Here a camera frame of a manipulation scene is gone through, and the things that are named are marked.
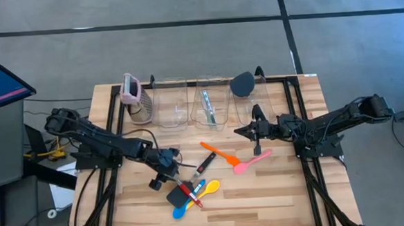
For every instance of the blue silicone spoon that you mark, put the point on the blue silicone spoon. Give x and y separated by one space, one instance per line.
179 212

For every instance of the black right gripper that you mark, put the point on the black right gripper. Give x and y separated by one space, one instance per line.
275 128

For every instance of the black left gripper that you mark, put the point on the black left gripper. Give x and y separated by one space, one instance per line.
156 160

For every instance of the orange silicone spatula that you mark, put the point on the orange silicone spatula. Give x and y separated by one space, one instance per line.
221 153

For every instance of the white tape roll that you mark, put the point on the white tape roll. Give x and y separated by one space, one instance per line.
48 214

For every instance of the clear plastic bin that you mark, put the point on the clear plastic bin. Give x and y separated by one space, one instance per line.
170 104
267 95
222 105

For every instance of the yellow silicone spoon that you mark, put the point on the yellow silicone spoon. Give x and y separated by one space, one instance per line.
213 186

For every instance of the black monitor stand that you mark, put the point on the black monitor stand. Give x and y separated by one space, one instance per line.
46 174

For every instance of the pink spoon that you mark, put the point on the pink spoon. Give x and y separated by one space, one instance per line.
241 168

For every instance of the white paper sheet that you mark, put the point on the white paper sheet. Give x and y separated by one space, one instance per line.
62 196

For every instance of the grey round-headed turner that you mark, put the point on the grey round-headed turner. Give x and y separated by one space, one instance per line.
242 85

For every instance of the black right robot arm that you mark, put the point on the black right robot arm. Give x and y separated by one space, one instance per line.
344 116

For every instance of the black aluminium table frame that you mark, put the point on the black aluminium table frame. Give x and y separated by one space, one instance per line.
112 107

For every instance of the black square-headed turner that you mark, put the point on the black square-headed turner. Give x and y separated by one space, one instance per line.
173 199

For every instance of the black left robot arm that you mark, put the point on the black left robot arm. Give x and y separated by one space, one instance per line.
96 139

